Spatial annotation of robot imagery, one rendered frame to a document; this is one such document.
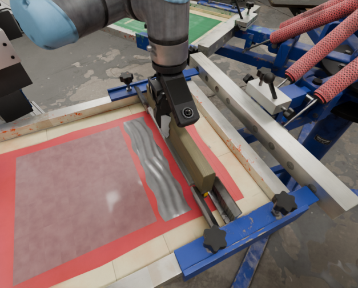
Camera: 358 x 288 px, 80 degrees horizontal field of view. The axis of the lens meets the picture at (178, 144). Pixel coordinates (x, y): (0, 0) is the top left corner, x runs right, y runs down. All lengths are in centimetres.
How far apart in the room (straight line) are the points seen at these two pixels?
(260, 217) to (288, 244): 115
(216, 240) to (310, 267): 129
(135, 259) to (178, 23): 45
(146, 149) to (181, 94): 25
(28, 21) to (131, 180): 39
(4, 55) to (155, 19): 51
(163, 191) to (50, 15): 41
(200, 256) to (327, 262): 133
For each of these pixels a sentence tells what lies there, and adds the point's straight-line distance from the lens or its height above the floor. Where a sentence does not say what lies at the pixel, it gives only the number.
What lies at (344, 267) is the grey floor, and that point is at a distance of 177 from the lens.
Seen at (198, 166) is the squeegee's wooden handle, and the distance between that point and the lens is 44.
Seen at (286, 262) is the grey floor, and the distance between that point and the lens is 161.
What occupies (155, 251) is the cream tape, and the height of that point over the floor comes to 95.
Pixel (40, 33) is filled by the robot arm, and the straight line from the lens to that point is 37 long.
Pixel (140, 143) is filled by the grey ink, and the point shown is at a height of 96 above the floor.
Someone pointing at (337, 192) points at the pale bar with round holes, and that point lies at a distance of 56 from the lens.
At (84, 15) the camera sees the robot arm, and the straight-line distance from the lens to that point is 39.
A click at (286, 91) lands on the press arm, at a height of 104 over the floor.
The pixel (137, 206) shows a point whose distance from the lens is 55.
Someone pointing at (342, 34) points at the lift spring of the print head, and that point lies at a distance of 88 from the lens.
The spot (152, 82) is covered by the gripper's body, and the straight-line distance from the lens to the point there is 50.
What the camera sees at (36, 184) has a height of 96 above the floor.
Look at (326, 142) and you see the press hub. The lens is 129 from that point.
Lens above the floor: 145
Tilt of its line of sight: 50 degrees down
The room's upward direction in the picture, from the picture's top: straight up
